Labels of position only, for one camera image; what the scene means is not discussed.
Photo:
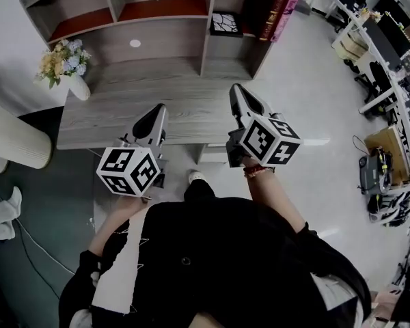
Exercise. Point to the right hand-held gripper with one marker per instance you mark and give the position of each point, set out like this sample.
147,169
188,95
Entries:
259,138

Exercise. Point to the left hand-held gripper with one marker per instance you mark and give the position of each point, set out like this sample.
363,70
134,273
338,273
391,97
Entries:
116,164

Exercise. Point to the black framed branch picture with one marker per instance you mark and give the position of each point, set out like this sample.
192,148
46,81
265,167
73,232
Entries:
225,22

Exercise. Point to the person's left forearm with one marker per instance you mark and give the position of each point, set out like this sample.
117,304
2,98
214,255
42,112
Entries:
119,224

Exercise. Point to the person's right forearm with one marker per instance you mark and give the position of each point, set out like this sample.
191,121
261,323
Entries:
276,200

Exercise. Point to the black computer monitor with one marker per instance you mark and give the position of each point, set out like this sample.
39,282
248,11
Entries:
396,33
382,44

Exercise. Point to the long white office desk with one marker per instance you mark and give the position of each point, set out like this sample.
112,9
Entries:
401,104

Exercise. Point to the white drawer cabinet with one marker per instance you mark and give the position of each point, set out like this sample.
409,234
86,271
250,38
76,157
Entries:
213,154

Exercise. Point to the person's white shoe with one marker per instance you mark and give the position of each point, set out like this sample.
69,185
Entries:
195,176

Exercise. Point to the person's black trouser leg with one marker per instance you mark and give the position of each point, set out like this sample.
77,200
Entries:
198,191

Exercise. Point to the white paper sheet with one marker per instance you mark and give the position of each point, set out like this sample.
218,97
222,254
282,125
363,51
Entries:
316,141

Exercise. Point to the white ribbed vase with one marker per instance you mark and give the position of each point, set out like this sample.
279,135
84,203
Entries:
79,88

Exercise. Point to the dark red book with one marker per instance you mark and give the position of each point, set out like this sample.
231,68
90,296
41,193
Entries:
273,12

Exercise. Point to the row of dark red books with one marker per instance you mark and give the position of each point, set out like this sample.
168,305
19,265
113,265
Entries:
288,12

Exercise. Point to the yellow and blue flower bouquet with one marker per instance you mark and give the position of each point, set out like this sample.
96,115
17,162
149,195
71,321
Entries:
63,60

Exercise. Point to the black office chair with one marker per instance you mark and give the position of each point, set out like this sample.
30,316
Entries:
377,79

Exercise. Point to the black wheeled machine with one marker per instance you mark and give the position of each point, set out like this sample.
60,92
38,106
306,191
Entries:
370,176

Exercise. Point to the person's black and white top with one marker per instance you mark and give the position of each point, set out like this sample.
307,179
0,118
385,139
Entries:
218,261

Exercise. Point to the open cardboard box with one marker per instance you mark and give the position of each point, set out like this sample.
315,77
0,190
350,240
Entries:
393,145

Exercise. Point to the pile of black and white gear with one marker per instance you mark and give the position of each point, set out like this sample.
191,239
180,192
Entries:
393,208

